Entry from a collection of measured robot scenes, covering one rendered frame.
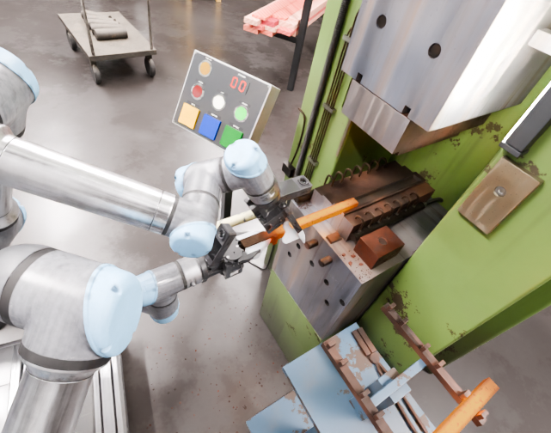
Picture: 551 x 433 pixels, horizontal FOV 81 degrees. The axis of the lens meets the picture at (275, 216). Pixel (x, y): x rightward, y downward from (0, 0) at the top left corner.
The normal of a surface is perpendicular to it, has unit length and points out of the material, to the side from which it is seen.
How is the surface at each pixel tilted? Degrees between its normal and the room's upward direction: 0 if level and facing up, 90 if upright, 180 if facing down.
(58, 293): 21
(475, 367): 0
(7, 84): 68
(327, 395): 0
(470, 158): 90
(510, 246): 90
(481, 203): 90
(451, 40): 90
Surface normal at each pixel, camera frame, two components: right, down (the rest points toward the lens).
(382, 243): 0.16, -0.66
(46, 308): -0.06, -0.07
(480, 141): -0.83, 0.31
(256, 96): -0.38, 0.16
